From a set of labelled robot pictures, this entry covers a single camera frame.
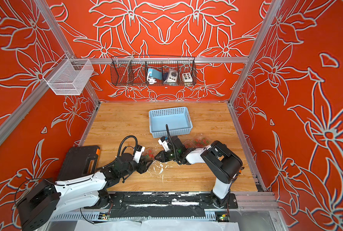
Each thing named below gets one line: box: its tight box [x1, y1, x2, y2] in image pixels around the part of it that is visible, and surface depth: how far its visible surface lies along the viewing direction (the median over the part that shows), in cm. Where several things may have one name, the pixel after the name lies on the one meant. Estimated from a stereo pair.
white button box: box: [182, 72, 194, 83], surface depth 96 cm
